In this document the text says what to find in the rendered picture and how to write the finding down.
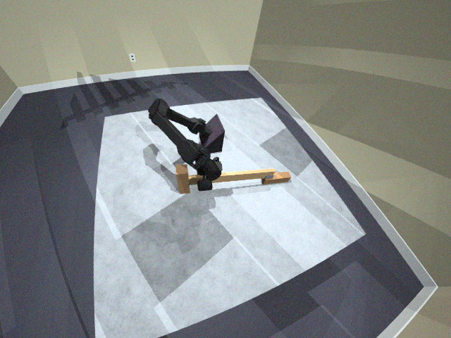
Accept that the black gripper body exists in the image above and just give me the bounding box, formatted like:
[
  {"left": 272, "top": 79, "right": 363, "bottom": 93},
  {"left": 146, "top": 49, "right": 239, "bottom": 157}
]
[{"left": 197, "top": 168, "right": 213, "bottom": 192}]

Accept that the long wooden rail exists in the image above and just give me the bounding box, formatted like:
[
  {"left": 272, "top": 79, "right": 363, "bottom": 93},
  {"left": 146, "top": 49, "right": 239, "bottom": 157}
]
[{"left": 188, "top": 168, "right": 275, "bottom": 185}]

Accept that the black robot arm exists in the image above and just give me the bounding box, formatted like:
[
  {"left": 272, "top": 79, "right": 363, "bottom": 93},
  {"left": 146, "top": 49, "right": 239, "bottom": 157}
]
[{"left": 148, "top": 98, "right": 223, "bottom": 181}]

